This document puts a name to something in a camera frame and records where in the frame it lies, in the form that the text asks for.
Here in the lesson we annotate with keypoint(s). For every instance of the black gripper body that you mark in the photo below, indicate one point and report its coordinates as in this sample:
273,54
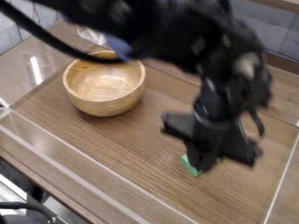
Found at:
194,127

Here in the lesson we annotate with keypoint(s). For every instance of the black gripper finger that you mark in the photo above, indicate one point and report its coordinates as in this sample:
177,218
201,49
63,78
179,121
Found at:
202,157

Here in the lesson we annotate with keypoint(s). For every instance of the green rectangular block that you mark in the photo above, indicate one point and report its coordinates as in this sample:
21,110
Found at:
189,167

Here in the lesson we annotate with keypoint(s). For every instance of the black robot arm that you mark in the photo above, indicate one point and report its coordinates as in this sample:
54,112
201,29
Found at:
197,35

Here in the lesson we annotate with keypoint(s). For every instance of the wooden bowl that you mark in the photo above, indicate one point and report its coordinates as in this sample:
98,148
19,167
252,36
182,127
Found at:
105,89

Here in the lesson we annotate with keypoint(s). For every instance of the clear acrylic corner bracket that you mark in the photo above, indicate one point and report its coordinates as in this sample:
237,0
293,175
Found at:
93,36

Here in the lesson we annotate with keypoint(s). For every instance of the black stand with cable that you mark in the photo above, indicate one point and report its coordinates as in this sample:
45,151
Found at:
25,210

